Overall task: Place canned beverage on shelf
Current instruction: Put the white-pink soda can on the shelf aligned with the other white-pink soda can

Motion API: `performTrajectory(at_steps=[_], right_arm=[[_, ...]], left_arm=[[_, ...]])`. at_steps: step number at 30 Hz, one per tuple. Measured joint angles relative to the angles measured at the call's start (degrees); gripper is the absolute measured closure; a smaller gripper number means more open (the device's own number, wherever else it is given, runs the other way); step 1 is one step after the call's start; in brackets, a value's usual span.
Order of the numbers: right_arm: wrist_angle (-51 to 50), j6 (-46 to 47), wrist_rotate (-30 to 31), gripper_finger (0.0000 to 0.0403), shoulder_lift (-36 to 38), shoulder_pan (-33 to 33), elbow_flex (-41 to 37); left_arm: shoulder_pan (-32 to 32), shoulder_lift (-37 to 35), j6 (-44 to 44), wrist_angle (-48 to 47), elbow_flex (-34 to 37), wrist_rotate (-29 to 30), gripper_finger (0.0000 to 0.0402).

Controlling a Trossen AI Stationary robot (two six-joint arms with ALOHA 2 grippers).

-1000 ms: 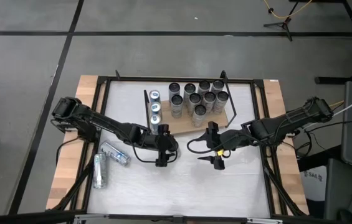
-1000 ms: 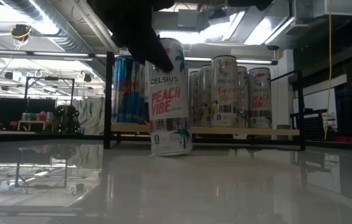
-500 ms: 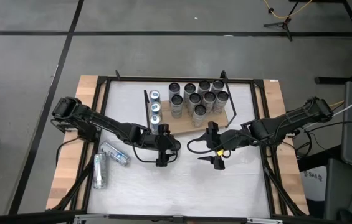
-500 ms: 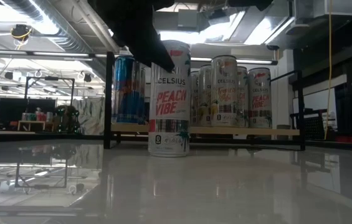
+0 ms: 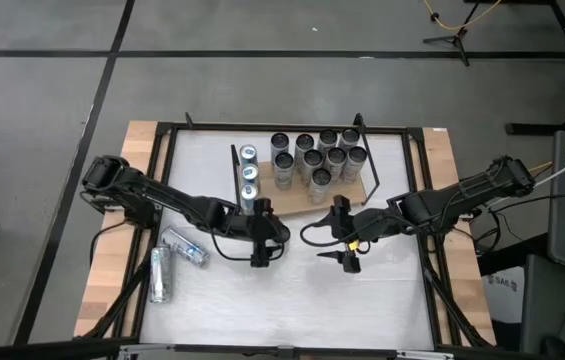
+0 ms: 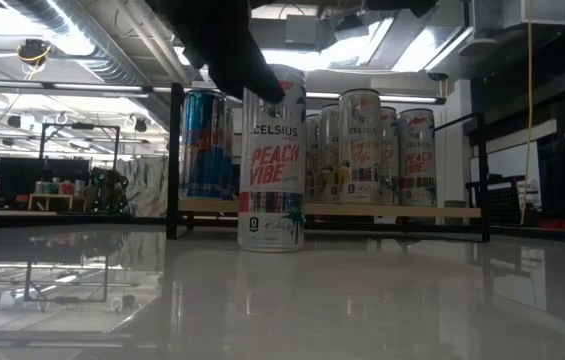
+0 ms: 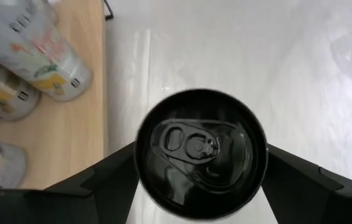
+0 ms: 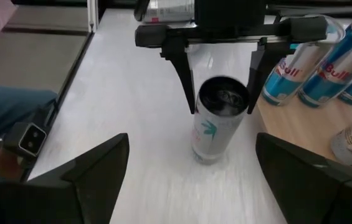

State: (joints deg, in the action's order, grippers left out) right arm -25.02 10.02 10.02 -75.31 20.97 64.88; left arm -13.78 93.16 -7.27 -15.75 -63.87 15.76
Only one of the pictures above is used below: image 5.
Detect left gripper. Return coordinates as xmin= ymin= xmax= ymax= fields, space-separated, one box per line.
xmin=231 ymin=197 xmax=292 ymax=269

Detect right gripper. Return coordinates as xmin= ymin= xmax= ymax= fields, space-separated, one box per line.
xmin=316 ymin=195 xmax=406 ymax=275

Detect blue silver Red Bull can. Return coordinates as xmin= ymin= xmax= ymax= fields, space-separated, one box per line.
xmin=160 ymin=225 xmax=211 ymax=269
xmin=269 ymin=132 xmax=291 ymax=156
xmin=238 ymin=143 xmax=259 ymax=166
xmin=240 ymin=162 xmax=261 ymax=187
xmin=240 ymin=182 xmax=262 ymax=216

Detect Celsius Tropical Vibe can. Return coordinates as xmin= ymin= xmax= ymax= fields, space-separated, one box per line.
xmin=307 ymin=167 xmax=333 ymax=206
xmin=301 ymin=148 xmax=324 ymax=187
xmin=294 ymin=132 xmax=316 ymax=161
xmin=324 ymin=146 xmax=348 ymax=182

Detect Celsius can with blue base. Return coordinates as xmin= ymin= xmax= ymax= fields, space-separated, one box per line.
xmin=273 ymin=151 xmax=296 ymax=191

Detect Celsius Peach Vibe can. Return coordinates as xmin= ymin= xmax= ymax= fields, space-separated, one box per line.
xmin=344 ymin=145 xmax=369 ymax=184
xmin=317 ymin=128 xmax=339 ymax=151
xmin=340 ymin=127 xmax=362 ymax=150

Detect silver can with red print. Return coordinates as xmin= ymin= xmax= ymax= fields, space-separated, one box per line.
xmin=148 ymin=244 xmax=173 ymax=305

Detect wooden tray board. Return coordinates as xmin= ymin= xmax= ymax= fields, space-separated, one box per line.
xmin=230 ymin=142 xmax=381 ymax=225

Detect white table mat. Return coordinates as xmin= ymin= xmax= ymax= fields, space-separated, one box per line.
xmin=139 ymin=130 xmax=436 ymax=351

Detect white printed bag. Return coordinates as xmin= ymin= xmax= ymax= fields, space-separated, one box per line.
xmin=481 ymin=267 xmax=526 ymax=325

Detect black tripod stand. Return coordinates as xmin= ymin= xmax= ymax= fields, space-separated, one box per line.
xmin=421 ymin=0 xmax=486 ymax=68

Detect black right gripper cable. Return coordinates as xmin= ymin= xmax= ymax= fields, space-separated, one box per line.
xmin=299 ymin=219 xmax=363 ymax=254

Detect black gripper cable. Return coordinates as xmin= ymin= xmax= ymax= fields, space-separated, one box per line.
xmin=299 ymin=219 xmax=363 ymax=254
xmin=209 ymin=233 xmax=286 ymax=263

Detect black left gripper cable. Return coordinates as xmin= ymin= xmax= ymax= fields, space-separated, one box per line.
xmin=209 ymin=233 xmax=286 ymax=263

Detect black aluminium table frame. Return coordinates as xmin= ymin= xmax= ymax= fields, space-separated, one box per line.
xmin=74 ymin=118 xmax=496 ymax=360

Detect black cable bundle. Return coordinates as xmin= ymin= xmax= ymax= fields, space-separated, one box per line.
xmin=454 ymin=199 xmax=553 ymax=261

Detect black power cable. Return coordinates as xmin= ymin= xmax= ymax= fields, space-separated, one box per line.
xmin=89 ymin=219 xmax=136 ymax=266

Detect black desk frame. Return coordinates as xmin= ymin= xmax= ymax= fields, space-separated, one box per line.
xmin=504 ymin=0 xmax=565 ymax=137

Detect white cable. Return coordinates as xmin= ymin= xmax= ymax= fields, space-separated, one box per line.
xmin=484 ymin=143 xmax=565 ymax=211

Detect yellow floor cable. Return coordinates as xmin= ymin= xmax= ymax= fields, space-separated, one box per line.
xmin=421 ymin=0 xmax=503 ymax=31

